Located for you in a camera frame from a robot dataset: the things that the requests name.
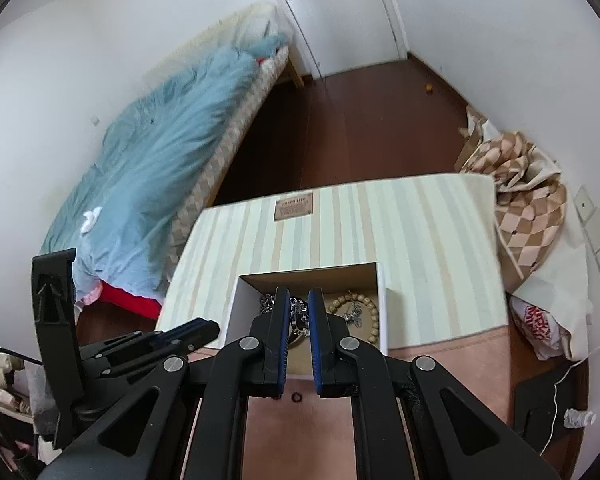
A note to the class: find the white cardboard box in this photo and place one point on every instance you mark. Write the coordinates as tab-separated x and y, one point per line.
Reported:
237	310

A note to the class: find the white door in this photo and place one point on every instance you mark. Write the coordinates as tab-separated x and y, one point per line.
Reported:
340	15

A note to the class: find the white cloth bag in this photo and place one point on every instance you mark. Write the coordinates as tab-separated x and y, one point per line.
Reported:
550	275

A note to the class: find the red bed sheet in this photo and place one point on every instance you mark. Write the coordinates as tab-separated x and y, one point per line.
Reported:
130	301

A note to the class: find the small white plastic item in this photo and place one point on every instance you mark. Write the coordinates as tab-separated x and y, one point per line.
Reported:
577	417

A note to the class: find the red printed plastic bag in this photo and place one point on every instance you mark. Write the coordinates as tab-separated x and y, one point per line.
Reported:
535	325

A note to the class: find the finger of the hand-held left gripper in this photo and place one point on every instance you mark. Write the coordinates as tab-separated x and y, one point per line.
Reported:
55	285
195	330

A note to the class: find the wooden bed frame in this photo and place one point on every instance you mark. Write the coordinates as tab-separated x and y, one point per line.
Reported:
295	72

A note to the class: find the bed with blue duvet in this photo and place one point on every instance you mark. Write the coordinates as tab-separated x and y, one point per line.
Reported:
170	150

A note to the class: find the cream pillow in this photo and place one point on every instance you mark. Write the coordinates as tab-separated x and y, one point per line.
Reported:
250	25

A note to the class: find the black flat floor item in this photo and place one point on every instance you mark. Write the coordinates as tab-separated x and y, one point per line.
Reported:
535	410

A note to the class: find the checkered beige mattress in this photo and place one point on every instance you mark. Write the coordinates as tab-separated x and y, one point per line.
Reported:
220	160

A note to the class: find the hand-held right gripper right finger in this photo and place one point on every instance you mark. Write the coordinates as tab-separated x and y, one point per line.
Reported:
316	340

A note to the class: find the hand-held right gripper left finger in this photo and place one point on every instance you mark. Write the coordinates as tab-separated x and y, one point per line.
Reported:
280	340

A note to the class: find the beige checkered cloth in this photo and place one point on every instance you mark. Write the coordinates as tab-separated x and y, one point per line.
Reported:
525	195

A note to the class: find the white crumpled tissue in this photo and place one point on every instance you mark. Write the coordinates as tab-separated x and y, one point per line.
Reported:
90	220

